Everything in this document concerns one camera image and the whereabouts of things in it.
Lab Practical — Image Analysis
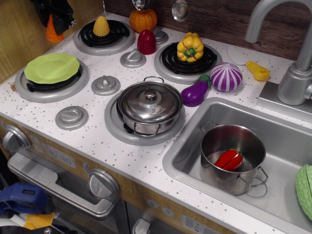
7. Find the silver countertop knob rear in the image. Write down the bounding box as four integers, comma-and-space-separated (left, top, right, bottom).
120, 49, 146, 68

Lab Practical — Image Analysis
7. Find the purple toy eggplant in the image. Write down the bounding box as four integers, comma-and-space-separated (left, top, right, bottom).
181, 74, 211, 107

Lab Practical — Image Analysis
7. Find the yellow toy corn cob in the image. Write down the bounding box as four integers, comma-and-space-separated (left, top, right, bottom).
93, 16, 110, 37

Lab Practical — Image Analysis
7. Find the silver toy faucet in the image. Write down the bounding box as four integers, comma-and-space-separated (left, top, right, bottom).
245, 0, 312, 122

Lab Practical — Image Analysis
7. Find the silver countertop knob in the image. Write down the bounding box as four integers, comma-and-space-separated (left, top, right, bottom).
120, 49, 146, 68
152, 26, 169, 45
55, 106, 89, 131
91, 75, 120, 96

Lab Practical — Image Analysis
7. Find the back right stove burner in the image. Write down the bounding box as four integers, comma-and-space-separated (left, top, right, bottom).
154, 42, 222, 84

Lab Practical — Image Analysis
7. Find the silver oven door handle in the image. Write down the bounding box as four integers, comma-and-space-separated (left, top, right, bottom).
8, 153, 115, 220

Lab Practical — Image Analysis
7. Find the red toy pepper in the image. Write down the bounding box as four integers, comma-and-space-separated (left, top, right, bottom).
214, 149, 243, 171

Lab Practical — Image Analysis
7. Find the front right stove burner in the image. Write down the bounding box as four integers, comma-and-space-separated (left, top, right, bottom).
104, 92, 185, 146

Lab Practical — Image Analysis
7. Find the tall steel pot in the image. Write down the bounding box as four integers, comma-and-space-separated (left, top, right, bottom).
199, 124, 269, 195

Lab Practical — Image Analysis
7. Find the light green plate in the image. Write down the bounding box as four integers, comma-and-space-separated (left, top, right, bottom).
24, 53, 80, 84

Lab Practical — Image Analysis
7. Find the orange toy carrot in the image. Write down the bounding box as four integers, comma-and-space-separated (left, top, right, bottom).
46, 14, 64, 43

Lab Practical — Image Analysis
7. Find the orange toy pumpkin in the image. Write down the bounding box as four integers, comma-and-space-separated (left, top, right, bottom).
129, 9, 157, 33

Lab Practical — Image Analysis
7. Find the back left stove burner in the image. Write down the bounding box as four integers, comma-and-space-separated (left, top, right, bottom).
74, 19, 136, 56

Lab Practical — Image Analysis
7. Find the green toy cabbage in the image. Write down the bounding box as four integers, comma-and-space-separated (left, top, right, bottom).
295, 164, 312, 220

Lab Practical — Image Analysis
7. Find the hanging steel ladle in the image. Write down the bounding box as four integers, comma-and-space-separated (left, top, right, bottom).
172, 0, 191, 22

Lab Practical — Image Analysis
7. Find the silver sink basin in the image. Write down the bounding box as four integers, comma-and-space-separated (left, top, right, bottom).
163, 97, 312, 234

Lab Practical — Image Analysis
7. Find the silver countertop knob middle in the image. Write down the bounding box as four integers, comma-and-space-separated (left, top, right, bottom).
91, 75, 120, 96

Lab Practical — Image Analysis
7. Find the dark red toy vegetable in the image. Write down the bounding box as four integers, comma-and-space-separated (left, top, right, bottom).
137, 29, 156, 55

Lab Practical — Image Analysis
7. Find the hanging steel slotted spoon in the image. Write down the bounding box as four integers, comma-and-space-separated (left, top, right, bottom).
132, 0, 153, 11

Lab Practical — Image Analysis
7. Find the purple striped toy onion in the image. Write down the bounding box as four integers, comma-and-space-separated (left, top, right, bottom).
210, 62, 242, 92

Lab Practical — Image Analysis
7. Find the silver oven knob left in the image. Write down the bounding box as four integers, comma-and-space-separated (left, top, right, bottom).
2, 124, 31, 152

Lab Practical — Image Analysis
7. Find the yellow toy squash piece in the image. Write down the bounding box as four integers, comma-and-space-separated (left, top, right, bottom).
246, 61, 270, 81

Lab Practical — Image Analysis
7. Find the yellow toy bell pepper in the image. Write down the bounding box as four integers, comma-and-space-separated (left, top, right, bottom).
177, 32, 204, 63

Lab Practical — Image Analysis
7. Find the silver oven knob right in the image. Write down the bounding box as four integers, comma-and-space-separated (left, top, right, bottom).
87, 168, 120, 199

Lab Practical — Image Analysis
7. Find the silver oven knob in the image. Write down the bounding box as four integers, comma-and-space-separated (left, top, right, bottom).
2, 124, 31, 152
87, 168, 120, 199

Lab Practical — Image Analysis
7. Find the steel pot with lid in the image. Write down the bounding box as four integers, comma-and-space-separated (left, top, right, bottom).
117, 76, 183, 137

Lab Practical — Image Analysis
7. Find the silver countertop knob front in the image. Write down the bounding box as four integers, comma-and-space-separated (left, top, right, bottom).
55, 106, 89, 131

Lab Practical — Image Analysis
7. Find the silver countertop knob back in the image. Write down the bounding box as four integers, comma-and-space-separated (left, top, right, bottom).
152, 26, 169, 45

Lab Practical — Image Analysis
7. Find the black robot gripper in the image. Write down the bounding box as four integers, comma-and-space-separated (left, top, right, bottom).
31, 0, 76, 34

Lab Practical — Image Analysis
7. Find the stove burner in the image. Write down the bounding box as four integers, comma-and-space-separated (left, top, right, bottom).
74, 19, 136, 56
15, 59, 89, 103
154, 42, 222, 84
104, 92, 185, 146

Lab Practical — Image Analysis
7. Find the front left stove burner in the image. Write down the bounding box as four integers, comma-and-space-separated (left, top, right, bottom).
15, 59, 89, 103

